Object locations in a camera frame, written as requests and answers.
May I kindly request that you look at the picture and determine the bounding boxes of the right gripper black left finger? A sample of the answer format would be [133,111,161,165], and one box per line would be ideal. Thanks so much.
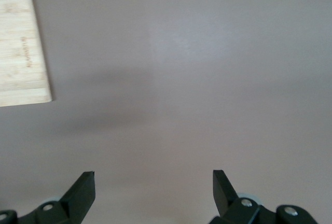
[0,171,96,224]

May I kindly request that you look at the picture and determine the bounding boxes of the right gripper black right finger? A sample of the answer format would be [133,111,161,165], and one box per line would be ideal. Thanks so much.
[209,169,319,224]

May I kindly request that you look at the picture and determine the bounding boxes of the bamboo cutting board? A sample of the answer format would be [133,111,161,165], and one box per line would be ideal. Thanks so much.
[0,0,53,108]

